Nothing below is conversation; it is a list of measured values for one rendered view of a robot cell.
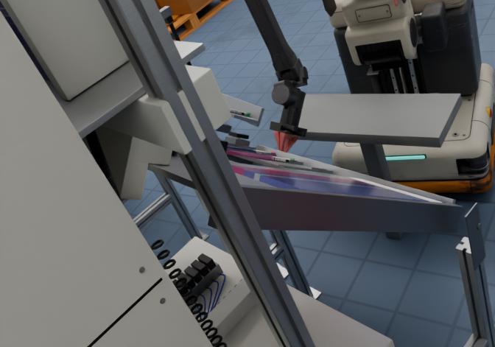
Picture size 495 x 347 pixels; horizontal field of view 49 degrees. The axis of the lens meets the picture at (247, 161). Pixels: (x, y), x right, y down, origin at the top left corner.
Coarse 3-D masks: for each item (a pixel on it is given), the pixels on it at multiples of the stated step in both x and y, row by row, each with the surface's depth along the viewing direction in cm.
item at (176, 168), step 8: (176, 160) 100; (152, 168) 86; (160, 168) 85; (168, 168) 87; (176, 168) 89; (184, 168) 91; (168, 176) 83; (176, 176) 82; (184, 176) 82; (240, 176) 97; (184, 184) 80; (192, 184) 79; (248, 184) 89; (256, 184) 91; (264, 184) 93
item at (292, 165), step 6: (240, 156) 147; (258, 162) 142; (264, 162) 140; (270, 162) 142; (276, 162) 146; (282, 162) 150; (288, 162) 152; (294, 162) 153; (300, 162) 155; (282, 168) 136; (288, 168) 136; (294, 168) 138; (300, 168) 142; (306, 168) 148; (312, 168) 146; (318, 168) 147; (330, 174) 146
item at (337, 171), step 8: (280, 152) 163; (296, 160) 158; (304, 160) 156; (312, 160) 154; (320, 168) 151; (328, 168) 149; (336, 168) 147; (344, 176) 145; (352, 176) 143; (360, 176) 142; (368, 176) 140; (384, 184) 136; (392, 184) 135; (400, 184) 134; (416, 192) 130; (424, 192) 128; (440, 200) 125; (448, 200) 124
